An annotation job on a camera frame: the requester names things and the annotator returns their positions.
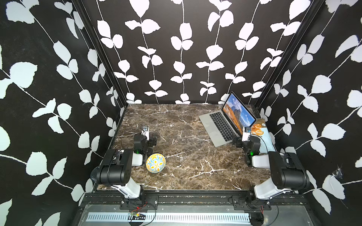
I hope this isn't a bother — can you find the silver laptop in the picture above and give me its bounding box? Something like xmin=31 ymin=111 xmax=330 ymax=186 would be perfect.
xmin=199 ymin=91 xmax=257 ymax=147

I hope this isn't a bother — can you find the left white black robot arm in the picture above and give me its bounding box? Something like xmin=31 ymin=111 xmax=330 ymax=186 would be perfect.
xmin=90 ymin=133 xmax=157 ymax=201

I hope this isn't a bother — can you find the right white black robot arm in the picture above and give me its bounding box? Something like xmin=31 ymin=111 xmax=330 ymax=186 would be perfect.
xmin=232 ymin=134 xmax=310 ymax=201

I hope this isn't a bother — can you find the yellow blue patterned bowl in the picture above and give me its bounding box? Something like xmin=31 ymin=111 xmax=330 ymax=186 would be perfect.
xmin=146 ymin=153 xmax=166 ymax=173

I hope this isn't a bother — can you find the light blue chips bag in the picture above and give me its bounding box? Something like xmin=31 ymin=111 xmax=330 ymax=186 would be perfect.
xmin=251 ymin=119 xmax=277 ymax=153

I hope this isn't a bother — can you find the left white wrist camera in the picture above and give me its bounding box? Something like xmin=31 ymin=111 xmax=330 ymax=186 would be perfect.
xmin=141 ymin=125 xmax=150 ymax=140

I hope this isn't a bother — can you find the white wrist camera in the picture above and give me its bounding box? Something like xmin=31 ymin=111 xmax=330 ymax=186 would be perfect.
xmin=242 ymin=127 xmax=251 ymax=141
xmin=141 ymin=125 xmax=150 ymax=140

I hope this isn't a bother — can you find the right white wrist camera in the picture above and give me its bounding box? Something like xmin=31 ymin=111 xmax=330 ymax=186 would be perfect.
xmin=242 ymin=127 xmax=251 ymax=141

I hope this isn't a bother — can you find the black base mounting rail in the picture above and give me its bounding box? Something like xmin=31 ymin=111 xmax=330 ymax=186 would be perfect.
xmin=80 ymin=190 xmax=307 ymax=212

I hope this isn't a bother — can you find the white perforated cable strip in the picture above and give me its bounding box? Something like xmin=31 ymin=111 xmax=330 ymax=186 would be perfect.
xmin=85 ymin=212 xmax=250 ymax=224

